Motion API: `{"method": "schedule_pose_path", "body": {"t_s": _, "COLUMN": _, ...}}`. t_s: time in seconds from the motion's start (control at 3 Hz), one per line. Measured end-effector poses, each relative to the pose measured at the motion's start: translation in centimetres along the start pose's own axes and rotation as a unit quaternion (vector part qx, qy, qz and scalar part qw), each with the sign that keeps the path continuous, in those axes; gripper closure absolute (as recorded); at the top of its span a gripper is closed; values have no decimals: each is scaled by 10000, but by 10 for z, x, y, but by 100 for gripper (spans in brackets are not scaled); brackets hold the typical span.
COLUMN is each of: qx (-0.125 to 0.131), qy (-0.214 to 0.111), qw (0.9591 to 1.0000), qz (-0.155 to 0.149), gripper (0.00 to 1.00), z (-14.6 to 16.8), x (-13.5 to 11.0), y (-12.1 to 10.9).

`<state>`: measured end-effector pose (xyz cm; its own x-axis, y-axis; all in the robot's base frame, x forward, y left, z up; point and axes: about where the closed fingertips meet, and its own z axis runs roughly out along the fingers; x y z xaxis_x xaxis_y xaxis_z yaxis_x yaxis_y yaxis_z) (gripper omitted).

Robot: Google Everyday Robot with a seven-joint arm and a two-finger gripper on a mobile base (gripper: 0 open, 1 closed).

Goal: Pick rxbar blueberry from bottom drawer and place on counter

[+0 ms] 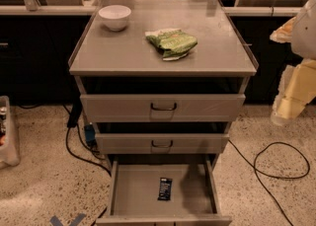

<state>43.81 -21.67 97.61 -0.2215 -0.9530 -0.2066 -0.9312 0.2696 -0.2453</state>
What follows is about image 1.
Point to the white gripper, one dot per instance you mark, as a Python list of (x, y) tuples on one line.
[(305, 36)]

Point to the dark blue rxbar wrapper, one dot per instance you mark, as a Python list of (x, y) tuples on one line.
[(165, 186)]

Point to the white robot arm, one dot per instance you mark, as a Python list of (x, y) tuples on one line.
[(303, 42)]

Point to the grey drawer cabinet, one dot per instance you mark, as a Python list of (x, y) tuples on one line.
[(108, 63)]

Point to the grey middle drawer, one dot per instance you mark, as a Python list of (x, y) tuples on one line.
[(183, 143)]

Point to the grey top drawer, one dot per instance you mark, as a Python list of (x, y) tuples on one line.
[(136, 108)]

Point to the grey open bottom drawer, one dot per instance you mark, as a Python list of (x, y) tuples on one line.
[(134, 191)]

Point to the green chip bag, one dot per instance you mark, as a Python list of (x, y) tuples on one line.
[(173, 44)]

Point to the white ceramic bowl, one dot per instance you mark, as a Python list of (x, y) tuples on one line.
[(115, 17)]

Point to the blue power adapter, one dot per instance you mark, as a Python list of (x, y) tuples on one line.
[(89, 132)]

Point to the clear plastic bin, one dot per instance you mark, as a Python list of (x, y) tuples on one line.
[(9, 148)]

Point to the black middle drawer handle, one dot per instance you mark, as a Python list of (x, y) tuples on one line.
[(162, 144)]

